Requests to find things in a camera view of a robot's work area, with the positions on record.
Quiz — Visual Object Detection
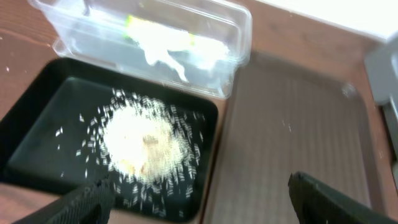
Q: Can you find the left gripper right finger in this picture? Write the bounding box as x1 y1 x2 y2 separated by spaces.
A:
288 172 397 224

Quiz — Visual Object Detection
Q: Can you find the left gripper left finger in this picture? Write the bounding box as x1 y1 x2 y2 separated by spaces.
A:
16 179 116 224

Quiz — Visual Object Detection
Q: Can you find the pile of rice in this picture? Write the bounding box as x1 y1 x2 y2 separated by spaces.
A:
55 89 204 222

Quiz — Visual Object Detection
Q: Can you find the white tissue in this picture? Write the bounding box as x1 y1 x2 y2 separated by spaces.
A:
126 16 229 82

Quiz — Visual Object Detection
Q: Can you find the grey plastic dishwasher rack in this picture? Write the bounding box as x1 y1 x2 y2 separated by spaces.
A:
363 30 398 175

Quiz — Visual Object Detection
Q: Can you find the clear plastic waste bin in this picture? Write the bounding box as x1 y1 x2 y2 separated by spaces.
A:
30 0 252 98

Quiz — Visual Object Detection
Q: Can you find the black plastic tray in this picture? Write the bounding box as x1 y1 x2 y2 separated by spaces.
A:
1 58 218 223

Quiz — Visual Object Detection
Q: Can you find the dark brown serving tray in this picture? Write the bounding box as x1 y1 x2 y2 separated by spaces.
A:
203 52 386 224

